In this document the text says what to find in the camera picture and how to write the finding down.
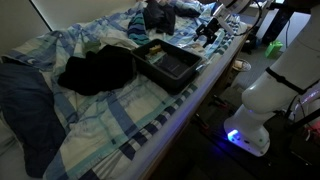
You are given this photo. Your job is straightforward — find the yellow item in box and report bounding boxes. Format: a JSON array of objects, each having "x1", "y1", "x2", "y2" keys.
[{"x1": 149, "y1": 45, "x2": 162, "y2": 55}]

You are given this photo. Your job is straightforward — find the teal striped cloth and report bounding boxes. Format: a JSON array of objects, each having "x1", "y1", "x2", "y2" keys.
[{"x1": 127, "y1": 11, "x2": 150, "y2": 45}]

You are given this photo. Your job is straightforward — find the blue checked bed sheet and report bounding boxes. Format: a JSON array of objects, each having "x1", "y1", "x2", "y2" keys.
[{"x1": 1, "y1": 4, "x2": 241, "y2": 180}]

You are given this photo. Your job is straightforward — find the black clothing heap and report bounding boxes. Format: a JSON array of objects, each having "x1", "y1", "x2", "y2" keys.
[{"x1": 58, "y1": 45, "x2": 134, "y2": 96}]

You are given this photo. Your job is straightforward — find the dark blue jeans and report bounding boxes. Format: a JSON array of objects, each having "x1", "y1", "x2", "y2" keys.
[{"x1": 0, "y1": 63, "x2": 66, "y2": 178}]

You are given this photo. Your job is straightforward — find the dark jacket near pillow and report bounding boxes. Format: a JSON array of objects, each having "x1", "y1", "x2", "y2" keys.
[{"x1": 143, "y1": 0, "x2": 176, "y2": 35}]

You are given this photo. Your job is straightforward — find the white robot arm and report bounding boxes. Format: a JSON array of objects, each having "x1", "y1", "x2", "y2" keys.
[{"x1": 224, "y1": 0, "x2": 320, "y2": 157}]

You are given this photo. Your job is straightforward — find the dark grey plastic box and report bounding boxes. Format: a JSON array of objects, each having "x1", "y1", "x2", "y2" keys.
[{"x1": 131, "y1": 39, "x2": 201, "y2": 94}]

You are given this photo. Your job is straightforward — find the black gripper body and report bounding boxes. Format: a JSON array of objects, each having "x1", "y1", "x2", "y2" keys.
[{"x1": 196, "y1": 18, "x2": 221, "y2": 37}]

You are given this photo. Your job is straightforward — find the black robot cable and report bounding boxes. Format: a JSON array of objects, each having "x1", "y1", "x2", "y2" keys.
[{"x1": 233, "y1": 0, "x2": 265, "y2": 37}]

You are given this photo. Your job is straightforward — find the green bag on floor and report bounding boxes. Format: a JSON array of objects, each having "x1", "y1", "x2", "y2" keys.
[{"x1": 265, "y1": 40, "x2": 283, "y2": 58}]

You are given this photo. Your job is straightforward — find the black camera stand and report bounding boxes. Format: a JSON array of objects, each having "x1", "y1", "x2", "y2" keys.
[{"x1": 262, "y1": 0, "x2": 319, "y2": 44}]

